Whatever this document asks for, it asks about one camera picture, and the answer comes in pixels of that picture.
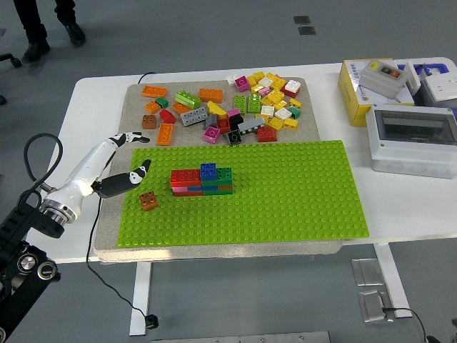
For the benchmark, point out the black-white robot right hand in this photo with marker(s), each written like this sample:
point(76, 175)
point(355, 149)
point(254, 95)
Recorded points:
point(432, 340)

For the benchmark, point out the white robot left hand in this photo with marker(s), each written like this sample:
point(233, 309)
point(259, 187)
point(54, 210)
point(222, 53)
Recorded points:
point(82, 171)

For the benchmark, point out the blue square toy brick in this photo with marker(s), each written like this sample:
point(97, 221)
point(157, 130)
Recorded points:
point(208, 172)

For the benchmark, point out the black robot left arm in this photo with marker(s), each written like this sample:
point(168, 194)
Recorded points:
point(18, 228)

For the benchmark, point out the brown square toy brick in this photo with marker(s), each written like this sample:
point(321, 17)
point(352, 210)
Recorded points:
point(149, 202)
point(149, 122)

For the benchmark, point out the orange eight-stud toy brick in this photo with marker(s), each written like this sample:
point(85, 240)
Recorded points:
point(165, 134)
point(154, 91)
point(210, 95)

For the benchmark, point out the orange square toy brick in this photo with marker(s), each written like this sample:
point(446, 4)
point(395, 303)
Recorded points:
point(152, 107)

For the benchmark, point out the pink flat toy brick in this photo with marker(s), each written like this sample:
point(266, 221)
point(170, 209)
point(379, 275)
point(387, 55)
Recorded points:
point(179, 189)

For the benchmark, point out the red eight-stud toy brick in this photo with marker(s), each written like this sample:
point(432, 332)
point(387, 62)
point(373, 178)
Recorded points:
point(184, 176)

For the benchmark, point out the red sloped toy brick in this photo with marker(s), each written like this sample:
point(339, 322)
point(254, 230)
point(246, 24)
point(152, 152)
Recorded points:
point(168, 116)

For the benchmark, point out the small green toy brick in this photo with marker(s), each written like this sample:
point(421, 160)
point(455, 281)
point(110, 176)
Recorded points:
point(161, 103)
point(295, 112)

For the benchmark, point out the red flat toy brick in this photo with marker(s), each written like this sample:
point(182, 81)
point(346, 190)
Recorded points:
point(188, 193)

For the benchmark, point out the blue flat toy brick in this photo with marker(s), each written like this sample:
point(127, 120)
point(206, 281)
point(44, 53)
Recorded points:
point(201, 188)

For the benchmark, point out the grey eight-stud toy brick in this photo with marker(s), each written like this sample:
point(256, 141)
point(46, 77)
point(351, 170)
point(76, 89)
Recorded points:
point(194, 116)

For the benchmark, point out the lime eight-stud toy brick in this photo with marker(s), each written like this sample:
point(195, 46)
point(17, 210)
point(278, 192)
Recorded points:
point(187, 99)

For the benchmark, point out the magenta square toy brick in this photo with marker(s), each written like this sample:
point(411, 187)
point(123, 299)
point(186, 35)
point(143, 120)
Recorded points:
point(212, 135)
point(241, 83)

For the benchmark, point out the dark grey sloped brick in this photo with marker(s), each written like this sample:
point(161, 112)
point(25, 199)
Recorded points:
point(210, 122)

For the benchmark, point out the green flat toy brick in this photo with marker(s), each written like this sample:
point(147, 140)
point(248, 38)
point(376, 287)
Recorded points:
point(218, 192)

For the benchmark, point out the green eight-stud toy brick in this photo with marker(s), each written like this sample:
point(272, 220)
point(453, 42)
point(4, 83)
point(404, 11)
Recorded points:
point(225, 175)

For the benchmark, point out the brown flat toy brick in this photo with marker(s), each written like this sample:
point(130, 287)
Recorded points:
point(225, 187)

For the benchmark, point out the yellow curved toy brick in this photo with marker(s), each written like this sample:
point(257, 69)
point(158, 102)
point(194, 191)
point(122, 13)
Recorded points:
point(216, 109)

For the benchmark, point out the red square toy brick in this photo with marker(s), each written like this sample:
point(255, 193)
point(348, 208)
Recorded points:
point(223, 125)

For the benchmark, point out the black brick with circle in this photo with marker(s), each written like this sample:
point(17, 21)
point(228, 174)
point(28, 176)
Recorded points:
point(235, 138)

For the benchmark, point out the black toy brick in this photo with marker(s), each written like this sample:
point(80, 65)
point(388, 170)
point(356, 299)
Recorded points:
point(235, 122)

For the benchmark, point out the small pink toy brick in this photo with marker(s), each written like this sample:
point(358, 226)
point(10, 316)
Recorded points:
point(233, 113)
point(264, 91)

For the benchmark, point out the small white toy brick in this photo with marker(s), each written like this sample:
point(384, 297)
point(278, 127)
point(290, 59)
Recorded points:
point(231, 79)

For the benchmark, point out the grey long toy brick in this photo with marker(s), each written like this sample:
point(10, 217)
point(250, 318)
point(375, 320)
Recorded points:
point(251, 125)

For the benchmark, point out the red sloped square brick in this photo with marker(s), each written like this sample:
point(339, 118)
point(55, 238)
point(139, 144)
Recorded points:
point(266, 134)

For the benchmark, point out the white square toy brick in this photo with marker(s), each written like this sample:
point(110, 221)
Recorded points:
point(265, 81)
point(267, 111)
point(283, 113)
point(292, 85)

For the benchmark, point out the green studded baseplate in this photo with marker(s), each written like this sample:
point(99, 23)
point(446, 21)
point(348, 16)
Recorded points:
point(285, 196)

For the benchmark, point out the silver metal floor plate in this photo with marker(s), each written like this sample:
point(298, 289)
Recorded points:
point(367, 271)
point(373, 307)

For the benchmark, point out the grey-brown mat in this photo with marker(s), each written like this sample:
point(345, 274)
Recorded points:
point(132, 118)

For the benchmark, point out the white table leg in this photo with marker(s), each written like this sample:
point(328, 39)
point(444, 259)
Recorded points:
point(389, 271)
point(141, 293)

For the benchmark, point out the person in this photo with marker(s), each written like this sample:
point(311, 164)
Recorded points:
point(34, 50)

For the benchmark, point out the black office chair base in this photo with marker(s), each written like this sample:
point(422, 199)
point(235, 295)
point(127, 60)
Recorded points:
point(12, 58)

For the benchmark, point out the white distribution box, dark window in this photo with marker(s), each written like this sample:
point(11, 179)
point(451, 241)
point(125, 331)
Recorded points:
point(403, 157)

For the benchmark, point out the grey plastic box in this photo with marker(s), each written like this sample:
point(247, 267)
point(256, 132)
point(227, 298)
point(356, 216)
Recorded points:
point(421, 96)

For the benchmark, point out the yellow cardboard box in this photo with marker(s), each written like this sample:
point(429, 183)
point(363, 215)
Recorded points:
point(351, 103)

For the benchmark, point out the white plastic block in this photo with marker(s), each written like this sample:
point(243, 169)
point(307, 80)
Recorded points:
point(414, 76)

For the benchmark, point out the dark floor socket plate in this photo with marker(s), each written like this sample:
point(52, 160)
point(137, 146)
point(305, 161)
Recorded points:
point(301, 20)
point(307, 30)

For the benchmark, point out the blue plastic bin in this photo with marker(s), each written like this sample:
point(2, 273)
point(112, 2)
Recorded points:
point(437, 66)

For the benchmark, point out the grey metal base plate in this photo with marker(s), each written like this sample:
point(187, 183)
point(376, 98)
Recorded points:
point(250, 337)

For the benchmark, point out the white wall socket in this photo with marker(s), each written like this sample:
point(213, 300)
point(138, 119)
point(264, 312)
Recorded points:
point(442, 87)

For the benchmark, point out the grey push-button switch box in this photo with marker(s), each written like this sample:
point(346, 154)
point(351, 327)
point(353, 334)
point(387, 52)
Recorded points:
point(378, 80)

